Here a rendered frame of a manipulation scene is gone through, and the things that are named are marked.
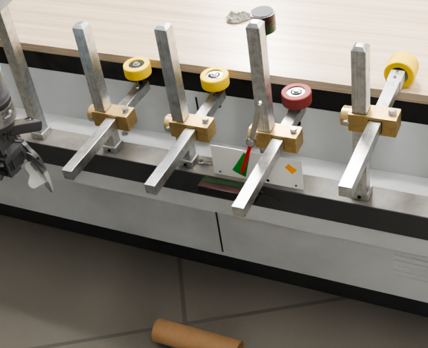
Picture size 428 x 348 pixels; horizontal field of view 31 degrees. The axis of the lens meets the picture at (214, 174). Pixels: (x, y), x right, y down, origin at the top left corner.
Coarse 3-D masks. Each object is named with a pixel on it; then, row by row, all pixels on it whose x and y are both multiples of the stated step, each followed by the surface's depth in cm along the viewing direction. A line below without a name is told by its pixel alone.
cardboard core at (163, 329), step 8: (160, 320) 257; (168, 320) 258; (160, 328) 255; (168, 328) 254; (176, 328) 254; (184, 328) 253; (192, 328) 253; (152, 336) 256; (160, 336) 254; (168, 336) 253; (176, 336) 252; (184, 336) 251; (192, 336) 250; (200, 336) 250; (208, 336) 249; (216, 336) 249; (224, 336) 249; (168, 344) 254; (176, 344) 252; (184, 344) 251; (192, 344) 250; (200, 344) 249; (208, 344) 248; (216, 344) 247; (224, 344) 246; (232, 344) 246; (240, 344) 247
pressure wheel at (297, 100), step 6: (294, 84) 206; (300, 84) 205; (282, 90) 204; (288, 90) 204; (294, 90) 203; (300, 90) 204; (306, 90) 203; (282, 96) 203; (288, 96) 202; (294, 96) 202; (300, 96) 201; (306, 96) 201; (282, 102) 204; (288, 102) 202; (294, 102) 201; (300, 102) 201; (306, 102) 202; (288, 108) 203; (294, 108) 202; (300, 108) 202
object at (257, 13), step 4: (256, 8) 184; (260, 8) 184; (264, 8) 183; (268, 8) 183; (272, 8) 183; (252, 12) 183; (256, 12) 182; (260, 12) 182; (264, 12) 182; (268, 12) 182; (272, 12) 181; (256, 16) 181; (260, 16) 181; (264, 16) 181
